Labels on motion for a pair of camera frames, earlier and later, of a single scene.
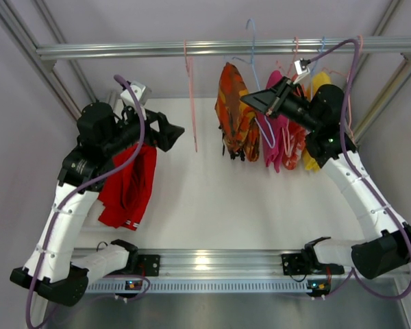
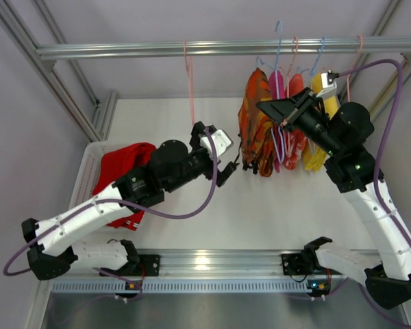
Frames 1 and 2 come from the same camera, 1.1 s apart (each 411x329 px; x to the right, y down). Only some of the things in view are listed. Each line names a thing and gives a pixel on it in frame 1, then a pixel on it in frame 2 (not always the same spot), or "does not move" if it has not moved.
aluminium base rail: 217,263 does not move
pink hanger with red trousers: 188,63 does not move
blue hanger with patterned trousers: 238,123 -> 280,160
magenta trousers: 272,130 does not move
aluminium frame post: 5,14 does not move
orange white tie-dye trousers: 294,136 does not move
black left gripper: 156,129 -> 212,164
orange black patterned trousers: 238,123 -> 257,127
